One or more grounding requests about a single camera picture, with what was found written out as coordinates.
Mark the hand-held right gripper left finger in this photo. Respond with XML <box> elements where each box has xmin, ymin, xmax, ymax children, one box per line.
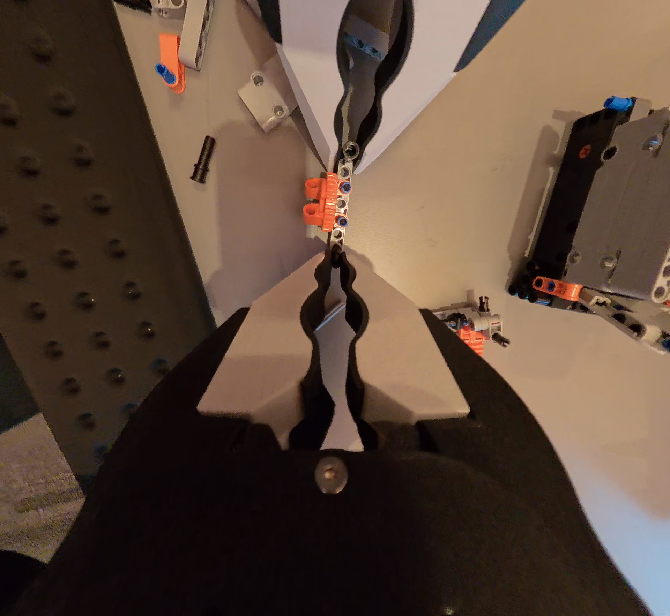
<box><xmin>196</xmin><ymin>253</ymin><xmax>336</xmax><ymax>449</ymax></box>

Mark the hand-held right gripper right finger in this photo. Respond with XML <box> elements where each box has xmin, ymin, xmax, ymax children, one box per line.
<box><xmin>335</xmin><ymin>253</ymin><xmax>470</xmax><ymax>449</ymax></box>

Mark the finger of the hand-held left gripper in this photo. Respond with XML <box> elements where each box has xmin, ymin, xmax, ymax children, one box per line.
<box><xmin>349</xmin><ymin>0</ymin><xmax>521</xmax><ymax>175</ymax></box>
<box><xmin>273</xmin><ymin>0</ymin><xmax>372</xmax><ymax>174</ymax></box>

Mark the light grey panel piece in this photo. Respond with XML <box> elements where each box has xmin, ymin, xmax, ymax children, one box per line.
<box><xmin>238</xmin><ymin>70</ymin><xmax>297</xmax><ymax>133</ymax></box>

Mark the orange connector block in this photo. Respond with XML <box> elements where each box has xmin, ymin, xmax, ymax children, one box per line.
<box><xmin>302</xmin><ymin>138</ymin><xmax>362</xmax><ymax>235</ymax></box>

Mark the small orange grey subassembly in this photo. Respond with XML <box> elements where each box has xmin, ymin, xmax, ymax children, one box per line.
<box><xmin>435</xmin><ymin>297</ymin><xmax>514</xmax><ymax>355</ymax></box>

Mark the grey straight beam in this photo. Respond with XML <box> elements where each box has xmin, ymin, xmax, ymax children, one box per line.
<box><xmin>178</xmin><ymin>0</ymin><xmax>217</xmax><ymax>70</ymax></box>

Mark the small orange piece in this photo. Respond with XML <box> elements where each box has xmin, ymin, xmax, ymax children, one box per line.
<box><xmin>157</xmin><ymin>33</ymin><xmax>186</xmax><ymax>93</ymax></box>

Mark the loose black pin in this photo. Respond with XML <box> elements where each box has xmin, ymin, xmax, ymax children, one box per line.
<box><xmin>191</xmin><ymin>135</ymin><xmax>216</xmax><ymax>185</ymax></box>

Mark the black studded mat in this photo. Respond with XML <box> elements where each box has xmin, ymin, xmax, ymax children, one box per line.
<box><xmin>0</xmin><ymin>0</ymin><xmax>215</xmax><ymax>491</ymax></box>

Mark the grey black robot model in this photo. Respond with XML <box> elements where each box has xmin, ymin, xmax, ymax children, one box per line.
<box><xmin>508</xmin><ymin>96</ymin><xmax>670</xmax><ymax>355</ymax></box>

